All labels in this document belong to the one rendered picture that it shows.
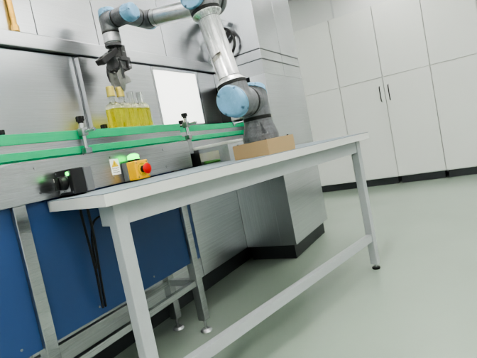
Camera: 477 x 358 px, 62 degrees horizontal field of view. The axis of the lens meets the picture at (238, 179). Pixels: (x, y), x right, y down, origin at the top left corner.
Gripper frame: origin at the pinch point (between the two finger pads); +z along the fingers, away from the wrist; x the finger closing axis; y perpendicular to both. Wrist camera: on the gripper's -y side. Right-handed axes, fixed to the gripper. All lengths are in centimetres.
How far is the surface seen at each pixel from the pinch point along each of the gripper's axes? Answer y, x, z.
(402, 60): 382, -75, -29
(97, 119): -5.0, 11.7, 11.0
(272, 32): 133, -22, -39
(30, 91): -32.1, 14.7, -1.6
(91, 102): -6.1, 11.7, 3.4
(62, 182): -54, -22, 36
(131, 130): -12.4, -14.0, 20.4
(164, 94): 46.0, 12.2, -1.8
